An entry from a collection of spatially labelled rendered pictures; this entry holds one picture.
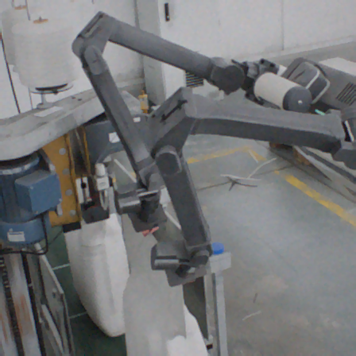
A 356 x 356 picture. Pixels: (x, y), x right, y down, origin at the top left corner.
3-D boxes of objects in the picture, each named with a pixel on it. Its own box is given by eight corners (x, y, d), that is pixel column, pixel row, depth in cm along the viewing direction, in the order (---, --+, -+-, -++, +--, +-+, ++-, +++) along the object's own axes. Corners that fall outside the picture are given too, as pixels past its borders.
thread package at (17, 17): (59, 63, 209) (50, 6, 202) (11, 71, 204) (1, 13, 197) (48, 53, 221) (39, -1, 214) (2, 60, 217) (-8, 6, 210)
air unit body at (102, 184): (115, 209, 219) (110, 164, 213) (101, 213, 218) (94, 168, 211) (111, 204, 223) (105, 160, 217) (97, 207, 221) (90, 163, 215)
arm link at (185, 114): (168, 115, 118) (163, 75, 124) (147, 165, 128) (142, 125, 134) (392, 147, 132) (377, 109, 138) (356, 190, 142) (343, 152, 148)
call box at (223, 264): (232, 267, 236) (230, 252, 234) (210, 273, 233) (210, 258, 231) (221, 257, 243) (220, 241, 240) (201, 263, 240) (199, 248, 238)
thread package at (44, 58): (88, 84, 186) (79, 20, 179) (27, 96, 181) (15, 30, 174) (72, 71, 200) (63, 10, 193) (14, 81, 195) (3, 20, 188)
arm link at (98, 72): (99, 41, 165) (87, 32, 174) (79, 52, 164) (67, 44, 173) (168, 183, 187) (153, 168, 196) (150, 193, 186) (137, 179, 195)
